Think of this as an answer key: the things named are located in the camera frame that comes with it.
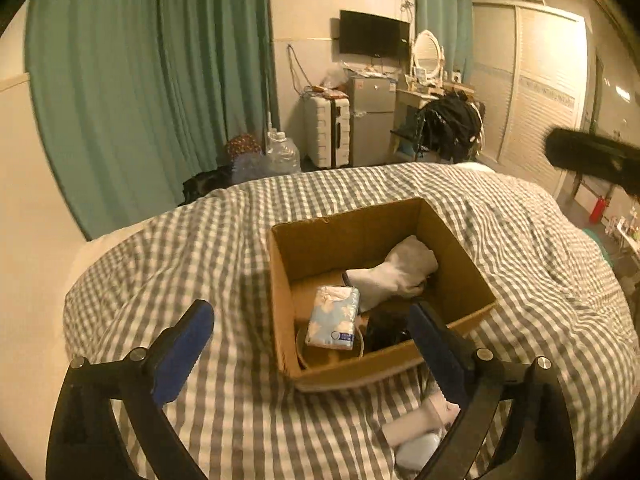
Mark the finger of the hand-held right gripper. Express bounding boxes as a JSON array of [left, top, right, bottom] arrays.
[[544, 127, 640, 192]]

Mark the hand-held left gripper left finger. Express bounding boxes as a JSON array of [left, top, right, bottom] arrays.
[[46, 300, 216, 480]]

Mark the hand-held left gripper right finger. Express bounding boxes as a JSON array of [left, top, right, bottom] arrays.
[[407, 301, 578, 480]]

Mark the white sock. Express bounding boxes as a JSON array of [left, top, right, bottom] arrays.
[[382, 391, 461, 448]]

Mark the light blue case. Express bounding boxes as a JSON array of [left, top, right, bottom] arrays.
[[395, 432, 442, 472]]

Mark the brown cardboard box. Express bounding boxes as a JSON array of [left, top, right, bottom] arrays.
[[267, 197, 498, 393]]

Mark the black object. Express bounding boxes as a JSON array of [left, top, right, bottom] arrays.
[[365, 307, 418, 353]]

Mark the red fire extinguisher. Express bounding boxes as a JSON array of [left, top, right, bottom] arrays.
[[589, 195, 612, 225]]

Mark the white louvred wardrobe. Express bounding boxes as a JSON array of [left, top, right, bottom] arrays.
[[470, 0, 588, 181]]

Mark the small cluttered side table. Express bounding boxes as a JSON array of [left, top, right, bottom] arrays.
[[602, 212, 640, 261]]

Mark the white cloth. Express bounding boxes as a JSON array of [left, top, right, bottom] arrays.
[[345, 235, 440, 313]]

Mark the grey checked blanket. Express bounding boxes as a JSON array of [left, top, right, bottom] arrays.
[[62, 162, 633, 480]]

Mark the blue floral tissue pack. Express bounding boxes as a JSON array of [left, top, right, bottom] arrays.
[[304, 285, 361, 351]]

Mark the round beige bowl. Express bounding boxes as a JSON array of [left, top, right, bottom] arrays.
[[295, 327, 366, 371]]

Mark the black clothes pile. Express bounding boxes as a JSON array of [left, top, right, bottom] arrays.
[[417, 94, 483, 161]]

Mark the black bag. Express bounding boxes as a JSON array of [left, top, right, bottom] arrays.
[[181, 165, 236, 206]]

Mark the white dressing table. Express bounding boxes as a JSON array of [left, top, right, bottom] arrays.
[[392, 82, 476, 161]]

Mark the white oval vanity mirror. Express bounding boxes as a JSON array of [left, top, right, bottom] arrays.
[[411, 30, 446, 86]]

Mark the narrow green curtain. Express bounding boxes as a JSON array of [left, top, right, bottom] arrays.
[[412, 0, 475, 86]]

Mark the silver mini fridge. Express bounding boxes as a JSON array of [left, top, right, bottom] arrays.
[[348, 75, 398, 167]]

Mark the red patterned bag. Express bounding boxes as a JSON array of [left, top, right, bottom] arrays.
[[224, 132, 262, 158]]

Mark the clear water jug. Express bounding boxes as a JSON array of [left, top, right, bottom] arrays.
[[265, 131, 302, 176]]

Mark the white suitcase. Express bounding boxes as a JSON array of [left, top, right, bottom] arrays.
[[300, 92, 352, 170]]

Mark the wide green curtain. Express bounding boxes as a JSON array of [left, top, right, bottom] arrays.
[[25, 0, 278, 241]]

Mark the black wall television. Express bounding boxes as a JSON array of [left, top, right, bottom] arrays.
[[339, 9, 412, 58]]

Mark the white wall cable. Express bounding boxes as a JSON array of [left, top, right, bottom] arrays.
[[286, 44, 312, 97]]

